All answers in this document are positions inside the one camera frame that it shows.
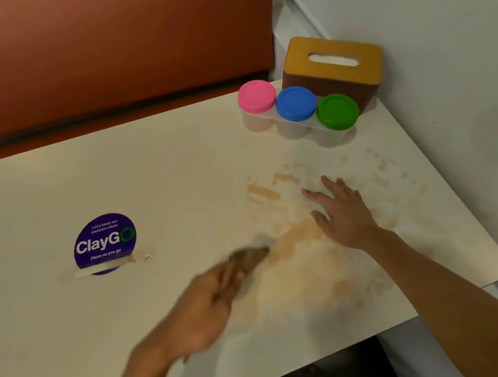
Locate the person's right hand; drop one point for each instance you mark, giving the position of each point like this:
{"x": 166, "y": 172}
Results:
{"x": 346, "y": 220}

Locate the person's left hand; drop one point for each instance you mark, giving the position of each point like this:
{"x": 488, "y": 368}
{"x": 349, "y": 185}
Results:
{"x": 199, "y": 313}

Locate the person's right little finger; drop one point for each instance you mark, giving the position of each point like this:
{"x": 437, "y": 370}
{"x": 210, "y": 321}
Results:
{"x": 358, "y": 197}

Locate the person's left fingers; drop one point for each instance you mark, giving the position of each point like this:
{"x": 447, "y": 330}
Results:
{"x": 229, "y": 280}

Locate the person's right thumb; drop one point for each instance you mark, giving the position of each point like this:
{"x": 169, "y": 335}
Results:
{"x": 319, "y": 219}

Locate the person's right middle finger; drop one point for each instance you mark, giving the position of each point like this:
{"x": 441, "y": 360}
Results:
{"x": 330, "y": 187}

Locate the brown stained tissue wad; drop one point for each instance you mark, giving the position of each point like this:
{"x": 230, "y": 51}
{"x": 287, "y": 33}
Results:
{"x": 251, "y": 258}

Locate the person's right forearm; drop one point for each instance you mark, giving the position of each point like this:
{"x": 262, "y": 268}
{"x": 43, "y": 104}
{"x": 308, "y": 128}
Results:
{"x": 453, "y": 307}

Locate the brown liquid spill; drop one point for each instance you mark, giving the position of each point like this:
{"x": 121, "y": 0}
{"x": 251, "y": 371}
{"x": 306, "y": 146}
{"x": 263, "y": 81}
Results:
{"x": 307, "y": 250}

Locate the green-lidded clear container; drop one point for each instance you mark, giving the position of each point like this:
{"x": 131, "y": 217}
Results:
{"x": 337, "y": 114}

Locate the blue-lidded clear container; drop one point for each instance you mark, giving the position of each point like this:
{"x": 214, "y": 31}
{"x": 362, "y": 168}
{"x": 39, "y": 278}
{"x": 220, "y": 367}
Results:
{"x": 296, "y": 107}

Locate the white container holder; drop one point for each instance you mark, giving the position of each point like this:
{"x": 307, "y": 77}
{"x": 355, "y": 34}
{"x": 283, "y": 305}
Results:
{"x": 277, "y": 115}

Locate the pink-lidded clear container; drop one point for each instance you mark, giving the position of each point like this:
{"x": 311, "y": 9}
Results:
{"x": 257, "y": 102}

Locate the brown tissue box yellow lid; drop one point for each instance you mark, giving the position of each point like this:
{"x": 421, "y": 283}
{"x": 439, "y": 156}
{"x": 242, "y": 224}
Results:
{"x": 334, "y": 72}

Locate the strip of clear tape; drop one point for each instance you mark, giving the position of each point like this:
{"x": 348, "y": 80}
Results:
{"x": 103, "y": 266}

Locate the white tissue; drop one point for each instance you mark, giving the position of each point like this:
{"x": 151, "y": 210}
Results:
{"x": 334, "y": 59}

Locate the round purple sticker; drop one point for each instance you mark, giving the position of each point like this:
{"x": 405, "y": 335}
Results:
{"x": 103, "y": 239}

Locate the orange upholstered bench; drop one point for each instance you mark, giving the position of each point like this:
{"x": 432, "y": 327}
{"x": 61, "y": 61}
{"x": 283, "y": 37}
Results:
{"x": 108, "y": 55}

